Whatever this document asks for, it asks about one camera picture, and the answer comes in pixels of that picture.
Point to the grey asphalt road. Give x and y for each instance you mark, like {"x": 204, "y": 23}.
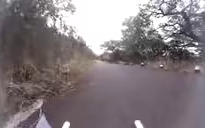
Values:
{"x": 130, "y": 96}

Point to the robot's own part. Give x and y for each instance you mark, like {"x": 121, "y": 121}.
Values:
{"x": 139, "y": 124}
{"x": 66, "y": 125}

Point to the dry grass verge with leaves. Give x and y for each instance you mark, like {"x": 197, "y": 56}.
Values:
{"x": 33, "y": 85}

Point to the row of trees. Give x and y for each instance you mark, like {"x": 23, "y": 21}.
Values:
{"x": 170, "y": 33}
{"x": 33, "y": 36}

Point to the pale grass verge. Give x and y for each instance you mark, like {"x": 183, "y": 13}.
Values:
{"x": 180, "y": 66}

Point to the pale road kerb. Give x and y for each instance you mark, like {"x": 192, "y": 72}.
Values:
{"x": 23, "y": 114}

